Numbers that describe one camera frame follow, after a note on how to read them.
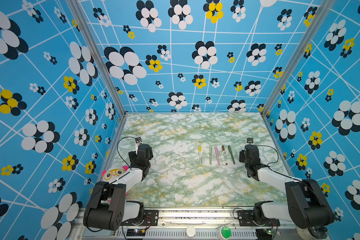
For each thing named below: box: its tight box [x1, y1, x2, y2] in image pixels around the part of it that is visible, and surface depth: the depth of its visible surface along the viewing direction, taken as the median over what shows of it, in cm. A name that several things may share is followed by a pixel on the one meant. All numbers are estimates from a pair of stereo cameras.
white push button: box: [186, 225, 196, 238], surface depth 65 cm
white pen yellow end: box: [198, 146, 203, 167], surface depth 98 cm
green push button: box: [221, 226, 232, 239], surface depth 63 cm
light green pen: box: [209, 145, 212, 165], surface depth 98 cm
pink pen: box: [214, 146, 220, 166], surface depth 100 cm
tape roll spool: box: [296, 225, 328, 240], surface depth 63 cm
